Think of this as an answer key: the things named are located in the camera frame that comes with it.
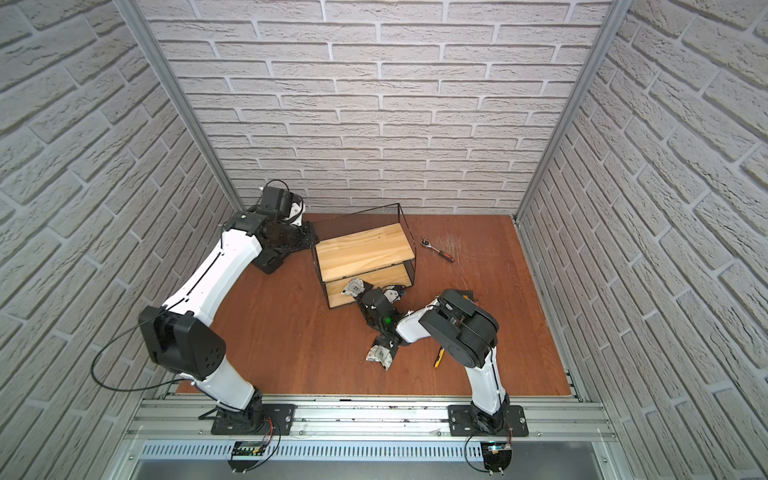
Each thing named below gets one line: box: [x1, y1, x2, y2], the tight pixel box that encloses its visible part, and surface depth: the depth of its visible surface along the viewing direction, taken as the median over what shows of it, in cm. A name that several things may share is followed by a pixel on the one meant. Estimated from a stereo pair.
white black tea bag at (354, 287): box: [340, 278, 365, 297], surface depth 98 cm
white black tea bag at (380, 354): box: [366, 345, 393, 370], surface depth 85 cm
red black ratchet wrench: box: [420, 235, 456, 263], surface depth 109 cm
